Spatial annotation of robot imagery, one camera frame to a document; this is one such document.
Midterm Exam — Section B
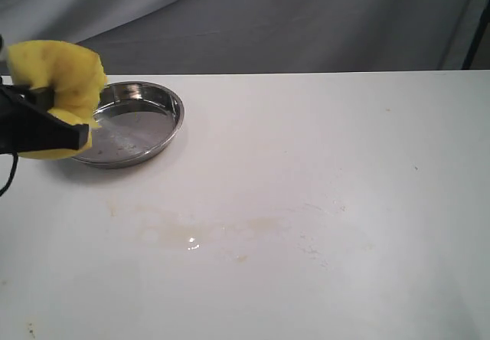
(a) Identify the amber liquid spill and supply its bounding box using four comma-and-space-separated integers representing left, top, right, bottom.
101, 198, 291, 263

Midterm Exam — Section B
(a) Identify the round stainless steel dish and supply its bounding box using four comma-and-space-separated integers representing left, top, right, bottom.
73, 81, 185, 169

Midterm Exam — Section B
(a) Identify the grey backdrop cloth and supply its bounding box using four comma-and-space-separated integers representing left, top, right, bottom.
1, 0, 488, 74

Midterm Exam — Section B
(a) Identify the yellow sponge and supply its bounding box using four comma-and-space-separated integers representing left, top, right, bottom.
1, 40, 106, 160

